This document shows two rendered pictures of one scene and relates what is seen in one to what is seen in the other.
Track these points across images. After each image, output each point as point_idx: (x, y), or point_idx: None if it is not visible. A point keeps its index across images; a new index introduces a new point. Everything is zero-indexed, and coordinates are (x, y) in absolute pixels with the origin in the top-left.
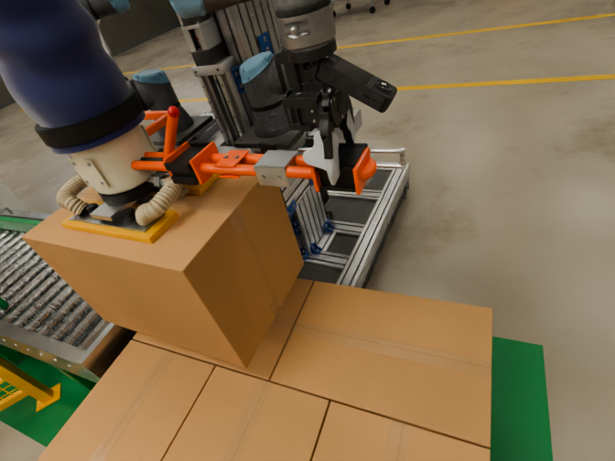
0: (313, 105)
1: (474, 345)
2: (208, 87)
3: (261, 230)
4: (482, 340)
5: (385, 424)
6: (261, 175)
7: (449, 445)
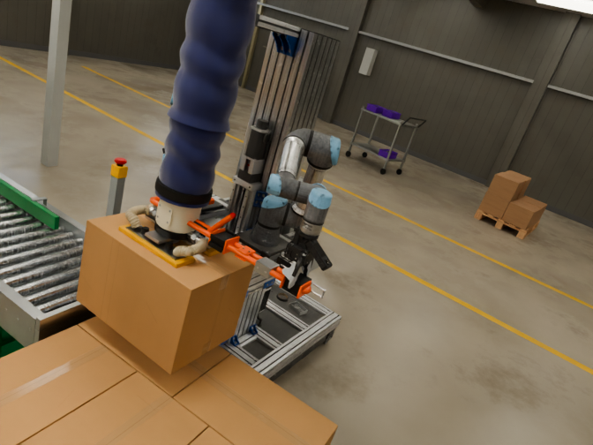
0: (298, 252)
1: (315, 438)
2: (236, 191)
3: (228, 295)
4: (321, 438)
5: None
6: (257, 266)
7: None
